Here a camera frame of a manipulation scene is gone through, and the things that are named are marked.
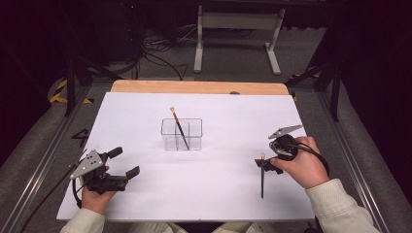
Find bundle of black floor cables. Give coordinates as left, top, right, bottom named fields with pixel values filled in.
left=137, top=25, right=198, bottom=82

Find person's right hand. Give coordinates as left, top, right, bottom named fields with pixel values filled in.
left=270, top=135, right=330, bottom=190

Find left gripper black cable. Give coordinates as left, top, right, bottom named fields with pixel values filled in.
left=18, top=163, right=84, bottom=233

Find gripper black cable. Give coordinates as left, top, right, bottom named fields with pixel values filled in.
left=18, top=163, right=84, bottom=233
left=290, top=143, right=330, bottom=178

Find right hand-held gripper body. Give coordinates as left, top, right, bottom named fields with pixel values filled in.
left=267, top=124, right=304, bottom=162

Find person's left hand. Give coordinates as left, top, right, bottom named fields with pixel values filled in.
left=81, top=165, right=118, bottom=216

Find aluminium floor rail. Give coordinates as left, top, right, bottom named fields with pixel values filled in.
left=0, top=85, right=93, bottom=233
left=315, top=89, right=392, bottom=233

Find white table sheet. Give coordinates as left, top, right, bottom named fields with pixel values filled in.
left=56, top=91, right=316, bottom=222

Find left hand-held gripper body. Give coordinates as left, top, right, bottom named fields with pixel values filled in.
left=70, top=149, right=130, bottom=195

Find white metal frame stand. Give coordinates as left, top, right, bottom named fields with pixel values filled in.
left=193, top=4, right=287, bottom=76

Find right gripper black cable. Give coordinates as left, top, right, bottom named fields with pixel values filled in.
left=290, top=143, right=330, bottom=178

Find black tripod stand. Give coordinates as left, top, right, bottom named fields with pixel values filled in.
left=62, top=52, right=125, bottom=118
left=284, top=59, right=343, bottom=123

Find gold-ferrule makeup brush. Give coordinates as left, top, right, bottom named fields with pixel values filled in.
left=259, top=152, right=266, bottom=199
left=169, top=106, right=191, bottom=151

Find clear acrylic organizer box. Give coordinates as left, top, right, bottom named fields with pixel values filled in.
left=160, top=117, right=204, bottom=152

